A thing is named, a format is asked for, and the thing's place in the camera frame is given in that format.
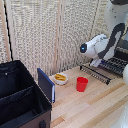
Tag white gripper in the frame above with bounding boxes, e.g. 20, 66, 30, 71
89, 57, 104, 68

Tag wicker folding screen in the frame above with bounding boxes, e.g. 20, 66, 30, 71
0, 0, 128, 82

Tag red plastic cup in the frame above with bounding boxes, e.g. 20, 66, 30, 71
75, 76, 89, 93

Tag yellow food pieces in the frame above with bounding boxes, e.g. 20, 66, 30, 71
54, 73, 67, 82

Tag white bowl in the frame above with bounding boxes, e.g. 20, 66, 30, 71
53, 72, 69, 86

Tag blue flat panel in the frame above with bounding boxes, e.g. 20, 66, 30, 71
36, 67, 56, 104

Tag black fabric storage box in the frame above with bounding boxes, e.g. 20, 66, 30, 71
0, 59, 53, 128

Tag black wire oven tray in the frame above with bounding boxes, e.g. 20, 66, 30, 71
79, 63, 113, 85

